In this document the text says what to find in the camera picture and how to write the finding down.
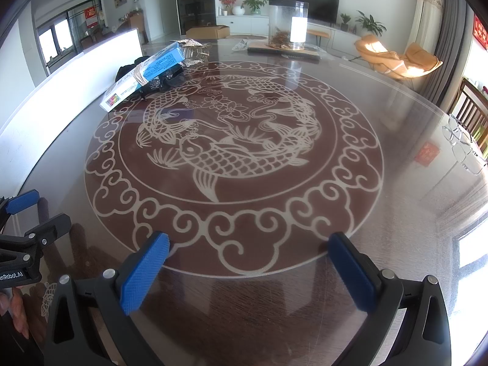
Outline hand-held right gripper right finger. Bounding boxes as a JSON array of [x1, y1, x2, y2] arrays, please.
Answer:
[[327, 232, 452, 366]]

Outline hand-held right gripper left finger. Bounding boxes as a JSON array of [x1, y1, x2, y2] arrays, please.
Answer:
[[44, 231, 171, 366]]

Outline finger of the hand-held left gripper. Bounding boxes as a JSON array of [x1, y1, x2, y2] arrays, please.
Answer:
[[0, 213, 72, 260], [0, 191, 42, 233]]

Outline brown patterned glass desktop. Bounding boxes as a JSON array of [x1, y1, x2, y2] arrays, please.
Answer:
[[0, 38, 488, 366]]

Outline person's left hand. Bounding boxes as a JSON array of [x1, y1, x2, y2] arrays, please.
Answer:
[[0, 287, 30, 341]]

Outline white cardboard partition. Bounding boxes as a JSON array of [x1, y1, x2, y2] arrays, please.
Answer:
[[0, 27, 143, 199]]

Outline red square sticker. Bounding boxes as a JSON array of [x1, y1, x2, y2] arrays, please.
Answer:
[[415, 142, 439, 167]]

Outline white printed carton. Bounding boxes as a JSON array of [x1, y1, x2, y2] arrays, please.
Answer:
[[100, 74, 153, 113]]

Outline black cloth pouch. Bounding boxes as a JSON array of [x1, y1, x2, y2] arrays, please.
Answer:
[[115, 56, 187, 94]]

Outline clear glassware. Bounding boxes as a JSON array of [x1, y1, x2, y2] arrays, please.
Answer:
[[442, 116, 488, 175]]

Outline blue white carton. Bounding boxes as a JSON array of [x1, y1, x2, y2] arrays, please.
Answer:
[[131, 42, 185, 84]]

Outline dark wooden chair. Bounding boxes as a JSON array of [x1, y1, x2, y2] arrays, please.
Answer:
[[448, 77, 488, 149]]

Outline orange lounge chair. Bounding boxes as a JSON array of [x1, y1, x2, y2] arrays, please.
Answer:
[[354, 34, 443, 81]]

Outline wooden tray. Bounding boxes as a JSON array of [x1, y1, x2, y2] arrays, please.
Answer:
[[247, 40, 323, 63]]

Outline grey curtain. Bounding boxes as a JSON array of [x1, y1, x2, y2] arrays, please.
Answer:
[[419, 0, 473, 103]]

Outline leafy potted plant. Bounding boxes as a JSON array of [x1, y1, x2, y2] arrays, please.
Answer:
[[355, 11, 386, 37]]

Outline brown cardboard box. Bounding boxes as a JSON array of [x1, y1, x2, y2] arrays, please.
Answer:
[[185, 25, 230, 40]]

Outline dark glass display cabinet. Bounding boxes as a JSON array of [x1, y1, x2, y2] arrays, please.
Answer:
[[175, 0, 217, 39]]

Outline tall clear glass jar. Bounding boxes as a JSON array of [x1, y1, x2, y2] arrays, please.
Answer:
[[268, 2, 309, 52]]

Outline white television cabinet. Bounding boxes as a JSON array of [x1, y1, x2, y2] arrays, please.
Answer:
[[215, 13, 367, 46]]

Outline white cloth covered appliance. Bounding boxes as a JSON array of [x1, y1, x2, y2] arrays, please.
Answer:
[[406, 0, 445, 52]]

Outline black flat television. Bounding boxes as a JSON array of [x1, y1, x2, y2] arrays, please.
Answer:
[[275, 0, 341, 27]]

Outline green potted plant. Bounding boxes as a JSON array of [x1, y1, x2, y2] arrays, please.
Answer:
[[242, 0, 269, 16]]

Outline red wall hanging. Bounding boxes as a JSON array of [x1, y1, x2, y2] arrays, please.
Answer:
[[473, 15, 488, 50]]

